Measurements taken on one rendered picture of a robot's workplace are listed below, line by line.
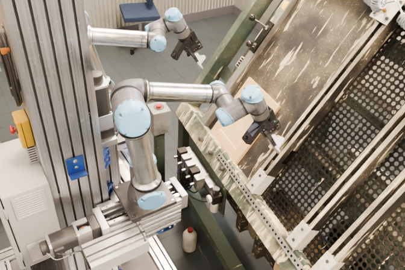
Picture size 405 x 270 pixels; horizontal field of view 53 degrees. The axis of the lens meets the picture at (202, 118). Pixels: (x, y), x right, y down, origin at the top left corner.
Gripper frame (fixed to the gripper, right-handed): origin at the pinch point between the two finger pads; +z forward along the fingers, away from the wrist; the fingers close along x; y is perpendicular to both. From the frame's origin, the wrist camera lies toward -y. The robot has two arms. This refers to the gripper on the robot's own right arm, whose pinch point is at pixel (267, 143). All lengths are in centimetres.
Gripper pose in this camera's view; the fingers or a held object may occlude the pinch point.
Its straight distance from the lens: 181.3
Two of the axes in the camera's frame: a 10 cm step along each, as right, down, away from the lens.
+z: 3.5, 5.7, 7.5
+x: -5.2, -5.5, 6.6
